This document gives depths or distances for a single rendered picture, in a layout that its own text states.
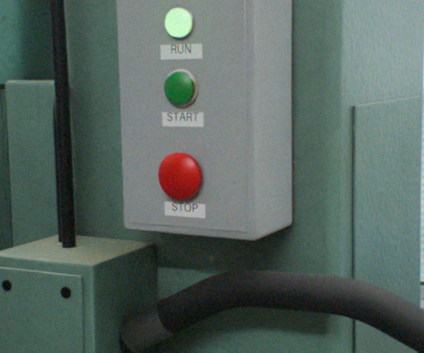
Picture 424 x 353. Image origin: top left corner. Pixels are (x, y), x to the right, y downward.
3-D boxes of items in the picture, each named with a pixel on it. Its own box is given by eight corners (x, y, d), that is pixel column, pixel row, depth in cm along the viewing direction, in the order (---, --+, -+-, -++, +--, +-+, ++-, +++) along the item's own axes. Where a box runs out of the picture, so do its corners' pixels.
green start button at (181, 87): (165, 107, 54) (165, 69, 53) (199, 107, 52) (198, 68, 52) (160, 107, 53) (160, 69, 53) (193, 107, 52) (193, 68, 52)
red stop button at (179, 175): (164, 196, 54) (163, 151, 54) (205, 199, 53) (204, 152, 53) (155, 198, 54) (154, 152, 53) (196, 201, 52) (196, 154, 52)
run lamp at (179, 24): (166, 40, 53) (165, 6, 53) (194, 38, 52) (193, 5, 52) (161, 39, 52) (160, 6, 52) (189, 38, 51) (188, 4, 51)
